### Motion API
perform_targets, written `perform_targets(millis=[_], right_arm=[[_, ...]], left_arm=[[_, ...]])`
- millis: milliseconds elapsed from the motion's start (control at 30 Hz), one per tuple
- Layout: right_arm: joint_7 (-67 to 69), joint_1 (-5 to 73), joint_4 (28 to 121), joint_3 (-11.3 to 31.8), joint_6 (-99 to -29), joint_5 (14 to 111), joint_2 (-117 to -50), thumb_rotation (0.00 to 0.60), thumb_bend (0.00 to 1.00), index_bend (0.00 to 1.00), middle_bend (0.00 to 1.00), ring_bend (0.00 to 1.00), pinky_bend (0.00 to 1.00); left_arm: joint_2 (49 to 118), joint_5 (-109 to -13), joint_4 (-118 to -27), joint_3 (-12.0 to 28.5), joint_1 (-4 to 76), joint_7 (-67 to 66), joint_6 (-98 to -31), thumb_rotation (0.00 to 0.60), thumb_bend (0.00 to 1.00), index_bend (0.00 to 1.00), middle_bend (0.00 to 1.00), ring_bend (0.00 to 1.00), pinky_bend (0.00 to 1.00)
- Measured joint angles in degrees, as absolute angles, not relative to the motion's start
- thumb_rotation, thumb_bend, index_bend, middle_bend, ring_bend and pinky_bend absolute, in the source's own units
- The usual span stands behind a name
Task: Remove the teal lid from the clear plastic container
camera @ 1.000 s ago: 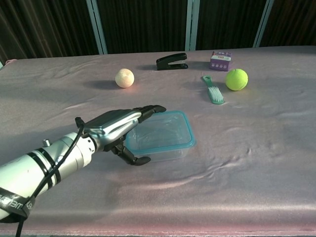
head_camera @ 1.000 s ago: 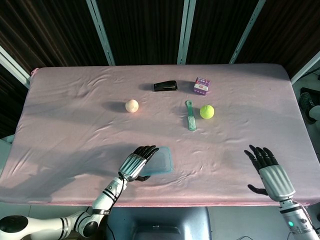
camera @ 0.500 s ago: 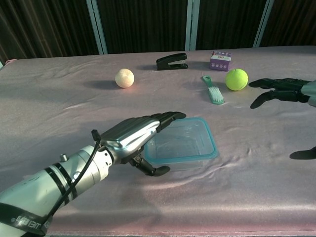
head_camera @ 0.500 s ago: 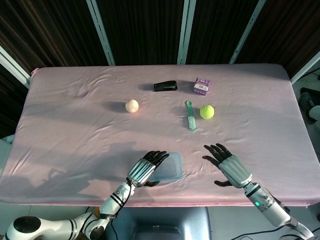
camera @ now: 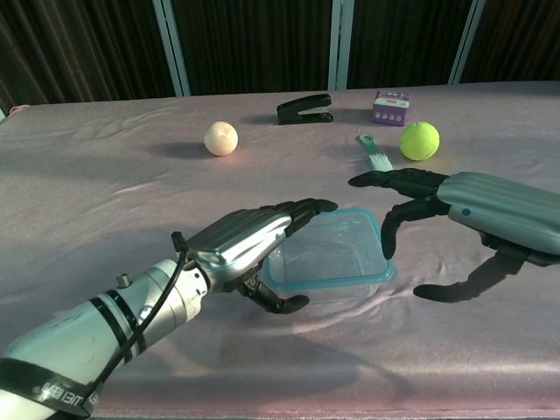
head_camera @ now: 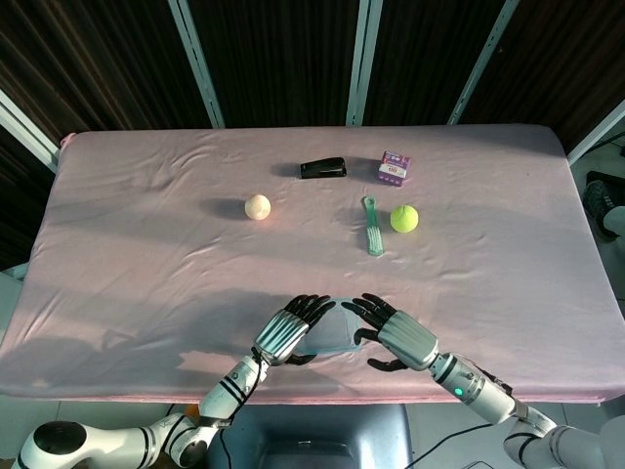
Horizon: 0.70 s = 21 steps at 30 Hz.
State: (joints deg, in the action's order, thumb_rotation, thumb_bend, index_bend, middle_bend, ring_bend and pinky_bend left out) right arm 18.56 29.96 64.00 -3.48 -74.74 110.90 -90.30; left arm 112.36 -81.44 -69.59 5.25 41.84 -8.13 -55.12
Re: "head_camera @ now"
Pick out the pale peach toy fruit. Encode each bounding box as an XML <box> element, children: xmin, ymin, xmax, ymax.
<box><xmin>244</xmin><ymin>193</ymin><xmax>272</xmax><ymax>222</ymax></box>

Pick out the green scrubbing brush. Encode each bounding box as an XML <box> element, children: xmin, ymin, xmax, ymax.
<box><xmin>360</xmin><ymin>194</ymin><xmax>387</xmax><ymax>258</ymax></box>

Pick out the black stapler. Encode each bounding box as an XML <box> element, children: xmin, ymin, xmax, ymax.
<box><xmin>299</xmin><ymin>155</ymin><xmax>349</xmax><ymax>181</ymax></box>

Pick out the black sneaker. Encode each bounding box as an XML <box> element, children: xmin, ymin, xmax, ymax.
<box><xmin>582</xmin><ymin>170</ymin><xmax>625</xmax><ymax>241</ymax></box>

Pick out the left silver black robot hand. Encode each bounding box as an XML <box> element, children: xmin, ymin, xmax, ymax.
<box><xmin>250</xmin><ymin>293</ymin><xmax>338</xmax><ymax>368</ymax></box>

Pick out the yellow-green tennis ball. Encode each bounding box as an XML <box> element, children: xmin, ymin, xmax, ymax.
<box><xmin>390</xmin><ymin>204</ymin><xmax>420</xmax><ymax>234</ymax></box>

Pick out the grey metal frame post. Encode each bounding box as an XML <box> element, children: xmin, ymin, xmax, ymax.
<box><xmin>0</xmin><ymin>87</ymin><xmax>63</xmax><ymax>173</ymax></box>
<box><xmin>345</xmin><ymin>0</ymin><xmax>388</xmax><ymax>128</ymax></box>
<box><xmin>565</xmin><ymin>104</ymin><xmax>625</xmax><ymax>165</ymax></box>
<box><xmin>446</xmin><ymin>0</ymin><xmax>521</xmax><ymax>126</ymax></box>
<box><xmin>167</xmin><ymin>0</ymin><xmax>227</xmax><ymax>130</ymax></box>

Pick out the pink tablecloth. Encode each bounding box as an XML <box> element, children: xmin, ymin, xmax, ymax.
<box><xmin>0</xmin><ymin>123</ymin><xmax>618</xmax><ymax>407</ymax></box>

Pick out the black cable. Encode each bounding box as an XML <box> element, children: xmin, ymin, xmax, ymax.
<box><xmin>413</xmin><ymin>422</ymin><xmax>510</xmax><ymax>463</ymax></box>

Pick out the small purple carton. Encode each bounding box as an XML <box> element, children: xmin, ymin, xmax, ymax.
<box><xmin>376</xmin><ymin>149</ymin><xmax>413</xmax><ymax>189</ymax></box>

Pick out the grey-blue robot torso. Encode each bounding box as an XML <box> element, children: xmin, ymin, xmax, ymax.
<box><xmin>206</xmin><ymin>404</ymin><xmax>417</xmax><ymax>469</ymax></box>

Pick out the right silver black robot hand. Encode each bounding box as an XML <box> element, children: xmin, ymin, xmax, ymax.
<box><xmin>341</xmin><ymin>292</ymin><xmax>440</xmax><ymax>373</ymax></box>

